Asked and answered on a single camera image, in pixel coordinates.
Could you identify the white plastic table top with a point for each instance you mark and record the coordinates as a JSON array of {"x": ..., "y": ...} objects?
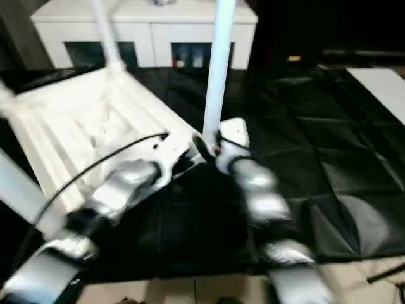
[{"x": 95, "y": 111}]

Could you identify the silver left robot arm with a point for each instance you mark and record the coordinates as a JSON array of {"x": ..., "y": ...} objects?
[{"x": 120, "y": 183}]

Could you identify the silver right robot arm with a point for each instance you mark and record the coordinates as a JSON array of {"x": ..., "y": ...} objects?
[{"x": 262, "y": 190}]

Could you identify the small white bottle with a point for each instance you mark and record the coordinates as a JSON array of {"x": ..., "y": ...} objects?
[{"x": 181, "y": 61}]

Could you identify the black plastic cover mat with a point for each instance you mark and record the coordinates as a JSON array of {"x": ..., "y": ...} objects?
[{"x": 316, "y": 142}]

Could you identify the small tan box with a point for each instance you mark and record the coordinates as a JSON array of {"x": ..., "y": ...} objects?
[{"x": 294, "y": 59}]

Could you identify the white sideboard with glass doors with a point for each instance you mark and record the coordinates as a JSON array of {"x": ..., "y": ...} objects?
[{"x": 158, "y": 28}]

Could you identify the dark robot body part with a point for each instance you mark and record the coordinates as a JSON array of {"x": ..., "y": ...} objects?
[{"x": 129, "y": 301}]

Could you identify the white flat board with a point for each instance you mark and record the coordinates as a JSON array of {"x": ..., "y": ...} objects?
[{"x": 379, "y": 88}]

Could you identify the grey curtain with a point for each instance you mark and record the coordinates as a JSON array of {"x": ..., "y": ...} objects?
[{"x": 16, "y": 38}]

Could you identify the black tripod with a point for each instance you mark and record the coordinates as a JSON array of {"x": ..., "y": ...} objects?
[{"x": 387, "y": 274}]

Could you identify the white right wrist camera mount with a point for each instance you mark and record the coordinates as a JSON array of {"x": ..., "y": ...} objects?
[{"x": 234, "y": 133}]

